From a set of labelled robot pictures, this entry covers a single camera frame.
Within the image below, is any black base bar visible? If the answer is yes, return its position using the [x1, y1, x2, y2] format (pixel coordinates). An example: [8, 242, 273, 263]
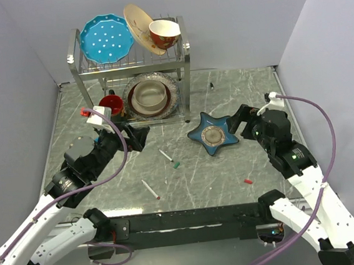
[93, 203, 278, 251]

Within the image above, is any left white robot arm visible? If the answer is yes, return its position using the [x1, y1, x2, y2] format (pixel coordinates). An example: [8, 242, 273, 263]
[0, 123, 150, 265]

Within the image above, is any white pen with red tip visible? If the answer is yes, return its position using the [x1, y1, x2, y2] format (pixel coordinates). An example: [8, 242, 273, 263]
[142, 180, 160, 200]

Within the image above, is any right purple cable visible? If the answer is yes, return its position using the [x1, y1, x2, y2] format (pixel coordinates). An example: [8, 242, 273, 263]
[225, 90, 348, 265]

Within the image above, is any ornate grey rimmed plate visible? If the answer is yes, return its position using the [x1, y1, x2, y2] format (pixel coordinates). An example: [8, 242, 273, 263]
[122, 72, 180, 121]

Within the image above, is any white pen with green tip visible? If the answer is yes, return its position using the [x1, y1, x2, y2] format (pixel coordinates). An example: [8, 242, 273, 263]
[158, 148, 174, 162]

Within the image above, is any blue star-shaped dish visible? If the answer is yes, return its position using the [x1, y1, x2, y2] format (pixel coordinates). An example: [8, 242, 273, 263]
[187, 112, 239, 156]

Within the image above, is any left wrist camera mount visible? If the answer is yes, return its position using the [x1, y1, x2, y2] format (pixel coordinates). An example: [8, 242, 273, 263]
[80, 106, 113, 132]

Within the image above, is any red pen cap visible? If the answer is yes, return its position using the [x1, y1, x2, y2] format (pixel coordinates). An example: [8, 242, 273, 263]
[244, 179, 253, 185]

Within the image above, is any steel two-tier dish rack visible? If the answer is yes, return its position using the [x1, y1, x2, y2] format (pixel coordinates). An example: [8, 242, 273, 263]
[66, 16, 191, 126]

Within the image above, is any red floral bowl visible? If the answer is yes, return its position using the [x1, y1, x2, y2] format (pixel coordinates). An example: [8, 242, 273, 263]
[149, 19, 180, 50]

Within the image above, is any dark red plate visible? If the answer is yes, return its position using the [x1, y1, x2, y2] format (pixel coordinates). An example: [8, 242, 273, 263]
[129, 84, 171, 117]

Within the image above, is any blue polka dot plate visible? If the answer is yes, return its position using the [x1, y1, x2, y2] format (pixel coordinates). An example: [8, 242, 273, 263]
[80, 14, 134, 64]

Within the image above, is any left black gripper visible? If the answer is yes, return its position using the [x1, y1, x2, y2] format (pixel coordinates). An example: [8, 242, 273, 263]
[84, 118, 154, 179]

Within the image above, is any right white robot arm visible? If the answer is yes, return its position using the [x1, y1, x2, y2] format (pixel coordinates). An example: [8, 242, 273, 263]
[227, 99, 354, 265]

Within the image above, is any red and black mug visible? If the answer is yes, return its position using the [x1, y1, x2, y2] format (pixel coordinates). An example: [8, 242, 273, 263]
[99, 94, 126, 123]

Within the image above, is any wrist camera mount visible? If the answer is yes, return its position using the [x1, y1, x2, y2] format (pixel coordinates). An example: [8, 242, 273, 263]
[80, 106, 113, 132]
[257, 92, 285, 116]

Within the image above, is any cream floral plate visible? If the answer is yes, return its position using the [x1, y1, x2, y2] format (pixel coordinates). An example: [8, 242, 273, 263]
[123, 4, 166, 56]

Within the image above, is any beige ceramic bowl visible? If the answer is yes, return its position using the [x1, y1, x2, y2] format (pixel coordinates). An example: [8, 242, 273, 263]
[133, 80, 168, 111]

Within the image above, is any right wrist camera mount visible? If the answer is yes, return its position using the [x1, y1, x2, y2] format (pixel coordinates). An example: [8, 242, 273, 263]
[257, 92, 285, 116]

